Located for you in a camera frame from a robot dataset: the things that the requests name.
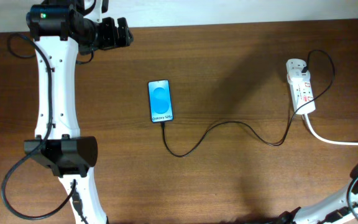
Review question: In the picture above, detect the white USB charger plug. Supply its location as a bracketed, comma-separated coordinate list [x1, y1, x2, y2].
[287, 69, 310, 85]

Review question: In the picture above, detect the blue Galaxy smartphone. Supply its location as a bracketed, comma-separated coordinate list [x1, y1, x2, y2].
[148, 80, 173, 123]

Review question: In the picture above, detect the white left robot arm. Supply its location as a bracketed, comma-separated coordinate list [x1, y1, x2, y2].
[24, 0, 134, 223]

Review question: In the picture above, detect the white power strip cord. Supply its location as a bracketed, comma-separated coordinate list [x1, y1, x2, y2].
[304, 113, 358, 147]

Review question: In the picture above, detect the black charging cable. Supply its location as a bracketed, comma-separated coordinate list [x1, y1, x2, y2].
[160, 49, 336, 158]

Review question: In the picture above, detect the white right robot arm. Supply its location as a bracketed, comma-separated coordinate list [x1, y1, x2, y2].
[274, 164, 358, 224]

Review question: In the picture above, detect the white power strip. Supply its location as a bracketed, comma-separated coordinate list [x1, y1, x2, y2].
[285, 58, 316, 115]

